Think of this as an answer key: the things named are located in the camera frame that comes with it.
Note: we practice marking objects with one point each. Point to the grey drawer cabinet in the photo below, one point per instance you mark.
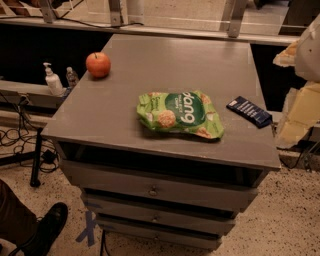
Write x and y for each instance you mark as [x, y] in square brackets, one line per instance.
[169, 187]

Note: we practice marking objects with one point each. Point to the clear small plastic bottle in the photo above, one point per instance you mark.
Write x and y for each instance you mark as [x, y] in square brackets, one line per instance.
[72, 77]

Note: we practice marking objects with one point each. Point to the black shoe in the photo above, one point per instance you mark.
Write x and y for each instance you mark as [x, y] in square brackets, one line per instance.
[49, 228]

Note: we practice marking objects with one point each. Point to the dark blue snack bar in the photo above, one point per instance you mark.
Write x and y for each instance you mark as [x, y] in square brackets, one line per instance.
[250, 111]

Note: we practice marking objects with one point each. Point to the brown trouser leg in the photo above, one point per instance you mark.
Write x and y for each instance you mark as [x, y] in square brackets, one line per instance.
[17, 223]

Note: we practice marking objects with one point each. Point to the black stand leg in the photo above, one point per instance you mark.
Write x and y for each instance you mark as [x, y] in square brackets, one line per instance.
[33, 155]

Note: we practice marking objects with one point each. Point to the blue tape cross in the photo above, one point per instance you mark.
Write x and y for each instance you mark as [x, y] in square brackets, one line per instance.
[90, 233]

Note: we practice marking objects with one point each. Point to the green rice chip bag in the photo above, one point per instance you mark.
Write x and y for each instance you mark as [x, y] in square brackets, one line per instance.
[188, 112]

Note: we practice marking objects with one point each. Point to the red apple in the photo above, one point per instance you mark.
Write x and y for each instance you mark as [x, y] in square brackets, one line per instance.
[98, 64]

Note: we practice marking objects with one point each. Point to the white pump sanitizer bottle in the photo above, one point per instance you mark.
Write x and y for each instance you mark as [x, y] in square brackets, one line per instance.
[53, 81]

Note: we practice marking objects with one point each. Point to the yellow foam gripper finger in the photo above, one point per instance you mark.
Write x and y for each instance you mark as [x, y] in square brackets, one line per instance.
[301, 111]

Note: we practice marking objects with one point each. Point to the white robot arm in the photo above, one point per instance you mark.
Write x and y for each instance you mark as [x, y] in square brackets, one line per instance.
[304, 54]

